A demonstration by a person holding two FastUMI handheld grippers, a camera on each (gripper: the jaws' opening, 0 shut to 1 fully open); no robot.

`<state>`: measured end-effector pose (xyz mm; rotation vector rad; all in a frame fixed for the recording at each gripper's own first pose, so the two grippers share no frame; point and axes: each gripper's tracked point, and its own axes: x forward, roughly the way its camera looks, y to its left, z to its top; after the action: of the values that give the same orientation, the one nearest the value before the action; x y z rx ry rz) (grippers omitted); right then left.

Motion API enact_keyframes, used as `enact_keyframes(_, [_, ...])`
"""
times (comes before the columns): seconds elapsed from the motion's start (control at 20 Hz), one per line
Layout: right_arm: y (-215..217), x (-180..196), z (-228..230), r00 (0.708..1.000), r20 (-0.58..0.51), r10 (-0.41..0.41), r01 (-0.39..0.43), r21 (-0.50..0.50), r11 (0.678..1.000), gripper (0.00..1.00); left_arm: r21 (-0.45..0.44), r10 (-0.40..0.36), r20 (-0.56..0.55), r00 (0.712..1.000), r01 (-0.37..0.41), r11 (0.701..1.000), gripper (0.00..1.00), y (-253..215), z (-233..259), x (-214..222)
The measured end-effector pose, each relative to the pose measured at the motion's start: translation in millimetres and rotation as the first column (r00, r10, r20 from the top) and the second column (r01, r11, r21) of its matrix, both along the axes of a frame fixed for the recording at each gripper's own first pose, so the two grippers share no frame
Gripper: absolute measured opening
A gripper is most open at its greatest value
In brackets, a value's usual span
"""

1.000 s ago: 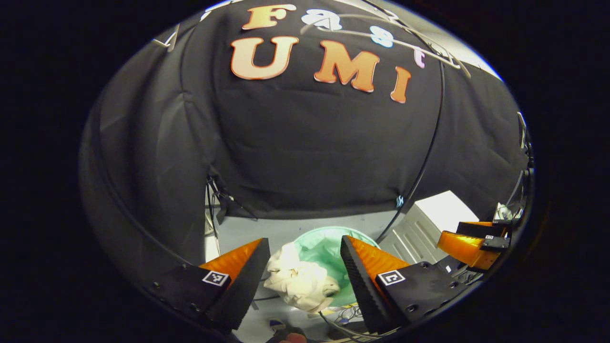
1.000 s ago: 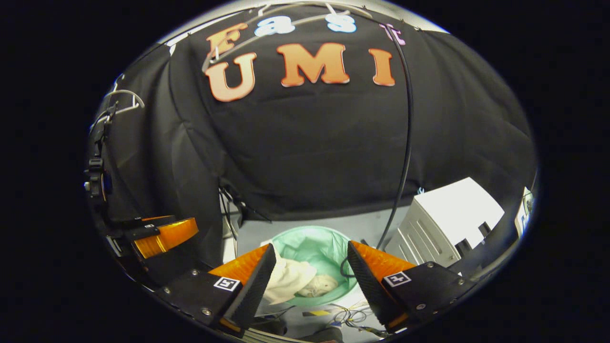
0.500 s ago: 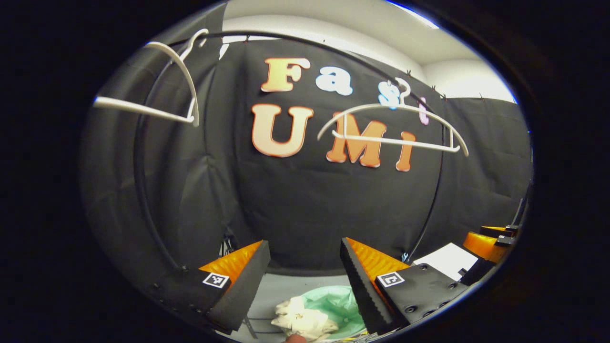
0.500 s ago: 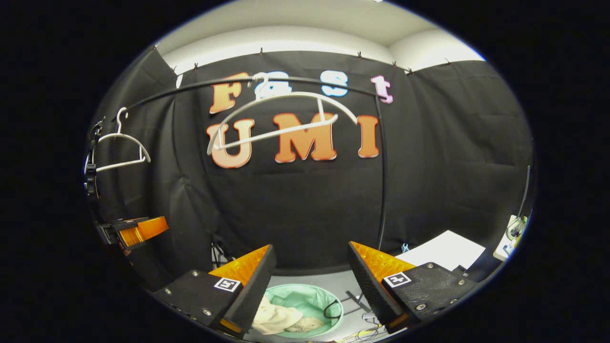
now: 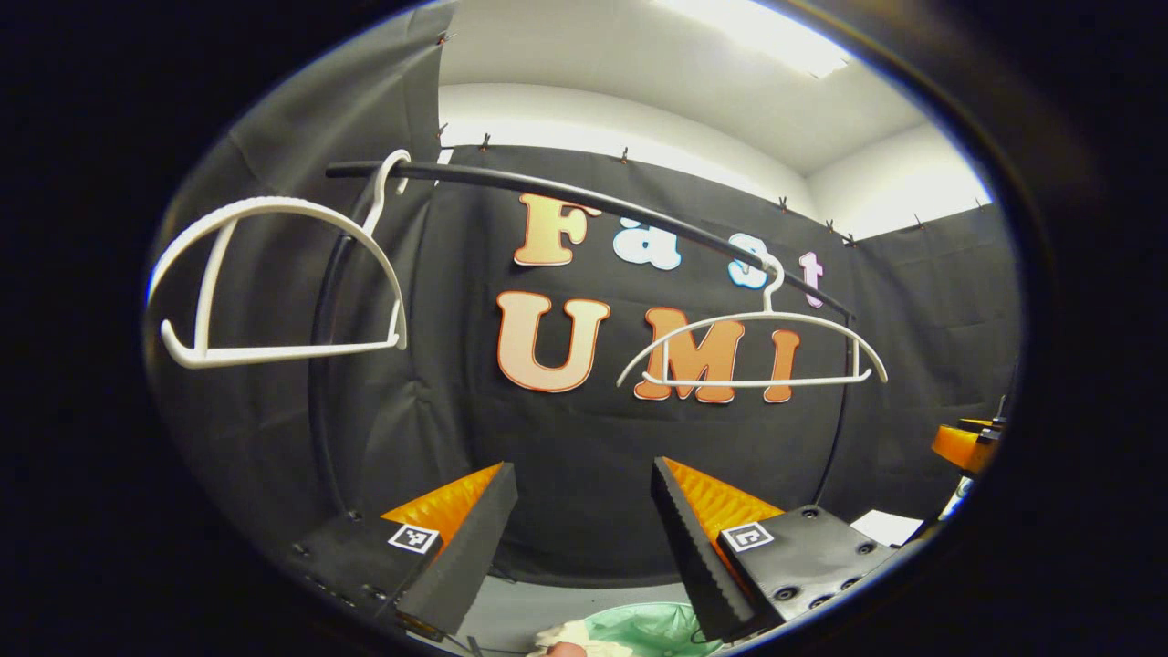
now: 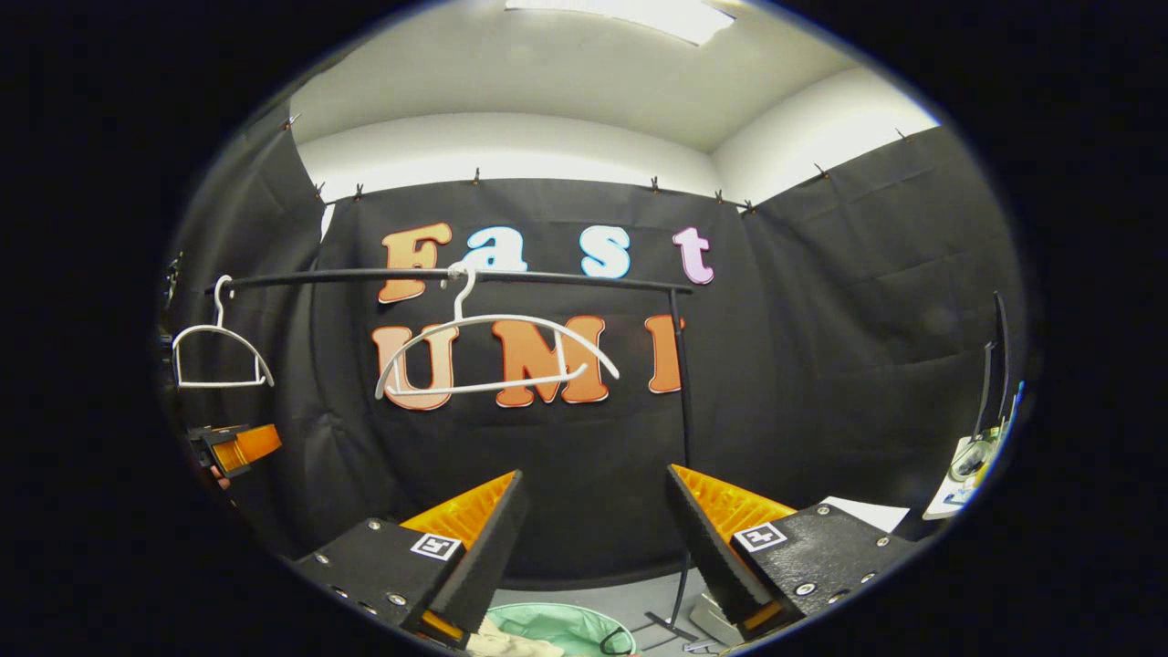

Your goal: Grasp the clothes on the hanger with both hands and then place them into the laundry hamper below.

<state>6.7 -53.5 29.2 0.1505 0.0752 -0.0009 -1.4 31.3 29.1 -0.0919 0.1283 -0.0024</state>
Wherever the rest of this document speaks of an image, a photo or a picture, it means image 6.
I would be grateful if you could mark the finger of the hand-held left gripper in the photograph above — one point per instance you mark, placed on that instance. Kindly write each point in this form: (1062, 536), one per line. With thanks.
(255, 444)

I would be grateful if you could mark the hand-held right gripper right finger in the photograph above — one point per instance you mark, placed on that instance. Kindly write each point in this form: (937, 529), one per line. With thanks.
(712, 557)

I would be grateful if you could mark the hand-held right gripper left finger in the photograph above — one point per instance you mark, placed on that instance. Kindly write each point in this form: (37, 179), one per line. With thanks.
(484, 557)

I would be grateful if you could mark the cream button shirt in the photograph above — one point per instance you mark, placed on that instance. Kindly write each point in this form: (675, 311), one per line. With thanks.
(506, 646)

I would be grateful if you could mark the green laundry hamper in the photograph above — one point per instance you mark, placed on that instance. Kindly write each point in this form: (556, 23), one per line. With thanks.
(557, 630)

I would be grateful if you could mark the white plastic hanger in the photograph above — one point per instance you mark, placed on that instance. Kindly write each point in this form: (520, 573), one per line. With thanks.
(220, 310)
(497, 318)

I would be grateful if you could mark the black clothes rack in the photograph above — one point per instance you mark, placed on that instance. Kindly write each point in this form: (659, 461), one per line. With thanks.
(547, 275)

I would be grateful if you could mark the grey block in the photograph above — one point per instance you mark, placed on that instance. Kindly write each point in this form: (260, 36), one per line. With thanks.
(721, 625)

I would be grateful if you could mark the white sheet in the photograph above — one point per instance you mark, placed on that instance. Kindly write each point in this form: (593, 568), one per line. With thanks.
(867, 516)

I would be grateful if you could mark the white device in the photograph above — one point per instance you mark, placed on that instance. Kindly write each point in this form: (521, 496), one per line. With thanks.
(963, 474)

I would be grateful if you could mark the black curved stand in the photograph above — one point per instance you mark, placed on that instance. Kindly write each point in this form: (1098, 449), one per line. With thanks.
(1002, 365)

